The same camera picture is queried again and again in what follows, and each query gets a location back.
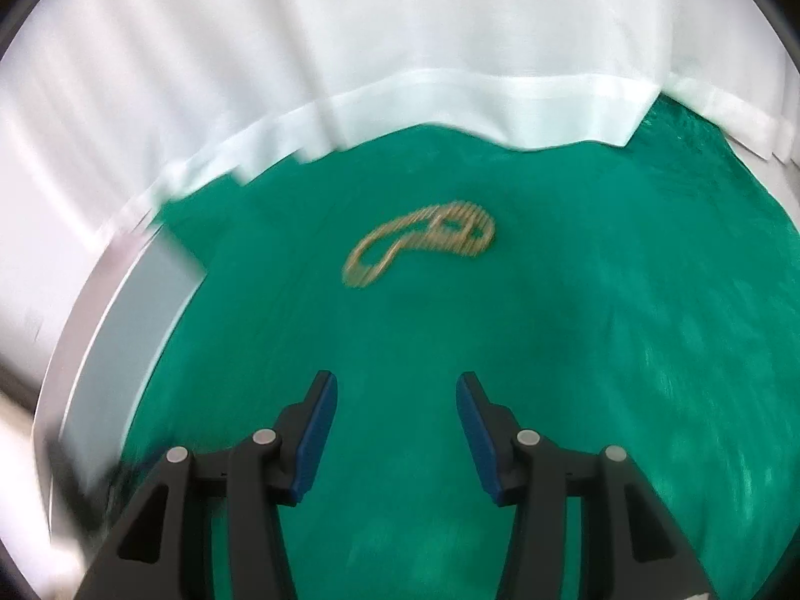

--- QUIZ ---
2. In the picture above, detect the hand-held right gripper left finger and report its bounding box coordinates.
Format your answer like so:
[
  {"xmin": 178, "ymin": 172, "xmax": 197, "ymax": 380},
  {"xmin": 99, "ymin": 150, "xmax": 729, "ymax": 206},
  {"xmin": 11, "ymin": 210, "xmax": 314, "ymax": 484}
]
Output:
[{"xmin": 73, "ymin": 370, "xmax": 339, "ymax": 600}]

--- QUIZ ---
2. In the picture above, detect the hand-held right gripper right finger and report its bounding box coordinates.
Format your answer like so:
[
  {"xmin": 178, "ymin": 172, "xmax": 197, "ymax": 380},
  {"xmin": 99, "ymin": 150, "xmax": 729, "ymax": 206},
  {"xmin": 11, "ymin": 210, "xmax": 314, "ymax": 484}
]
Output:
[{"xmin": 455, "ymin": 371, "xmax": 720, "ymax": 600}]

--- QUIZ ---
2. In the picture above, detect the amber bead bracelet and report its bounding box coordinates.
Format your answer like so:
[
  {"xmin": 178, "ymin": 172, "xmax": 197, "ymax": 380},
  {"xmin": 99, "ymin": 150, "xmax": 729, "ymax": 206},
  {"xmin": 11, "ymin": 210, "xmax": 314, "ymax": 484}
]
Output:
[{"xmin": 341, "ymin": 202, "xmax": 499, "ymax": 291}]

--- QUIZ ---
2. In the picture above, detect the green patterned tablecloth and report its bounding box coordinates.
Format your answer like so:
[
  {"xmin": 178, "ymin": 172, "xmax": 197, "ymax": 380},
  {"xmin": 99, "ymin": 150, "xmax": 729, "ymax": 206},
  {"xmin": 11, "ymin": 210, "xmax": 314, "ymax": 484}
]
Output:
[{"xmin": 109, "ymin": 100, "xmax": 800, "ymax": 600}]

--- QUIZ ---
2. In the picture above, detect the white curtain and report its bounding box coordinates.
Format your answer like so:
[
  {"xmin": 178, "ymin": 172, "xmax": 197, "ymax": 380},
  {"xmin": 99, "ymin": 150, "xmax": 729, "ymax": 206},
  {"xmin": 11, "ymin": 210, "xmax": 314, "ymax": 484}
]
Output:
[{"xmin": 0, "ymin": 0, "xmax": 800, "ymax": 426}]

